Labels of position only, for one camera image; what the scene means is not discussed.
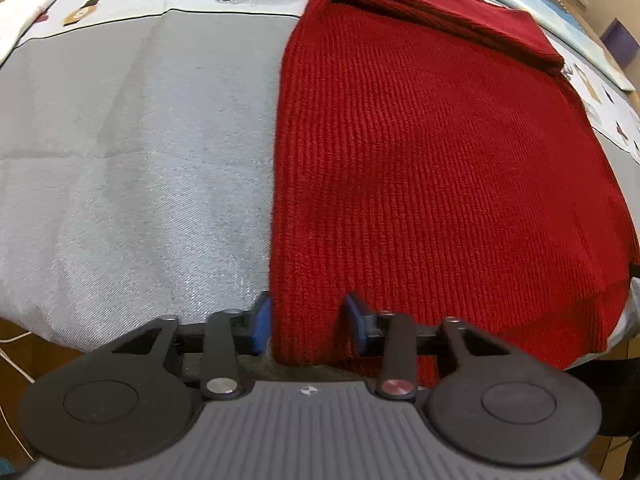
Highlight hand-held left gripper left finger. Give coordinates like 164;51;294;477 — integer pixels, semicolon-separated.
107;291;272;402

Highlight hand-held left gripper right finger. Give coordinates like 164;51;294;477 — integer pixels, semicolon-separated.
344;291;496;402

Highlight red knit sweater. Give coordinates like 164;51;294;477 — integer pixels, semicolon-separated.
269;0;632;389

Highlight dark cloth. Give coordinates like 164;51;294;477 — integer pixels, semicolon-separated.
562;345;640;441

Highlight light blue patterned blanket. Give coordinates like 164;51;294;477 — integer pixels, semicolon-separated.
407;0;639;92

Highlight purple box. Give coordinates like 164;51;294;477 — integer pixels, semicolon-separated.
600;17;637;69

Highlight white cable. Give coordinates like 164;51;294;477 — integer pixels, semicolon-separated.
0;330;36;463

